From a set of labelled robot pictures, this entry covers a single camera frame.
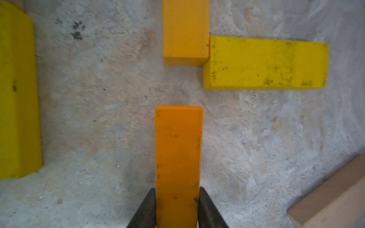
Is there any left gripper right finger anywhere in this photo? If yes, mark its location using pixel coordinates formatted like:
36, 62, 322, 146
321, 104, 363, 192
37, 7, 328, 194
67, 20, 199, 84
198, 187, 229, 228

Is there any yellow block bottom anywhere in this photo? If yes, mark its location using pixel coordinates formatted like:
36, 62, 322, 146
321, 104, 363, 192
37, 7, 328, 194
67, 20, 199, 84
1, 1, 42, 179

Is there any yellow block pair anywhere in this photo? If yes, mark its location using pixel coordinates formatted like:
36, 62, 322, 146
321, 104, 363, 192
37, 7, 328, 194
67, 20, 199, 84
203, 37, 330, 90

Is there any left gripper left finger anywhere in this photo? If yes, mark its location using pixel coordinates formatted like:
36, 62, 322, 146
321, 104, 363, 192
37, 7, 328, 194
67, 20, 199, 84
127, 188, 156, 228

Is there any orange block small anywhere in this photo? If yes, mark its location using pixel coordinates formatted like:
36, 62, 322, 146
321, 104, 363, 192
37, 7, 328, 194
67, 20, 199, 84
162, 0, 210, 66

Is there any natural wood block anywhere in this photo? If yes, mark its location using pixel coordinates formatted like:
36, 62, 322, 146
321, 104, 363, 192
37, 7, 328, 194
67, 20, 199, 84
287, 154, 365, 228

